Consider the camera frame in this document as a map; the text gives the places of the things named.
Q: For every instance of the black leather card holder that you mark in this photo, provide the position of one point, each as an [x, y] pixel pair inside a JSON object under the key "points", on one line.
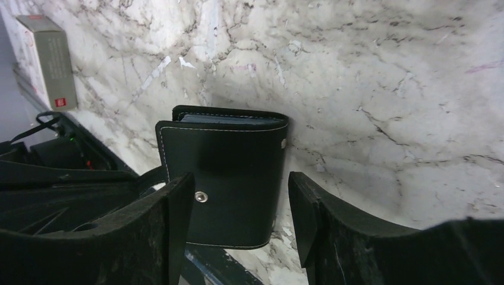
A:
{"points": [[237, 159]]}

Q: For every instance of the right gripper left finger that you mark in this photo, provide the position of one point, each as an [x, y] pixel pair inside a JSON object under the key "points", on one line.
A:
{"points": [[142, 243]]}

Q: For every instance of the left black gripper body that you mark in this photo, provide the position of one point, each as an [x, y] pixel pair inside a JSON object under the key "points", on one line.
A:
{"points": [[55, 178]]}

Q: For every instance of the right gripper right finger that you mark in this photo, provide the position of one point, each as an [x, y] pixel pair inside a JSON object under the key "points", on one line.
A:
{"points": [[339, 243]]}

